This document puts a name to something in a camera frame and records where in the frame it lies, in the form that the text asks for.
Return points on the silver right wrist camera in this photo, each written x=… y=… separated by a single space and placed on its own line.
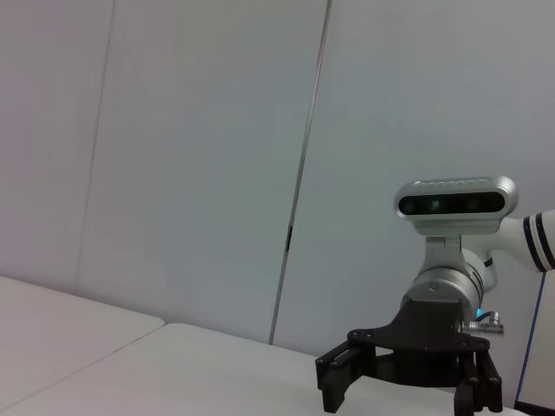
x=455 y=203

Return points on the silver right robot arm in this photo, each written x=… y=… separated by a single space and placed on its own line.
x=455 y=281

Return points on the blue vertical edge strip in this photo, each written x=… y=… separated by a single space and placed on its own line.
x=531 y=338

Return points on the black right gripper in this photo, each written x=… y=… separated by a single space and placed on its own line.
x=425 y=342

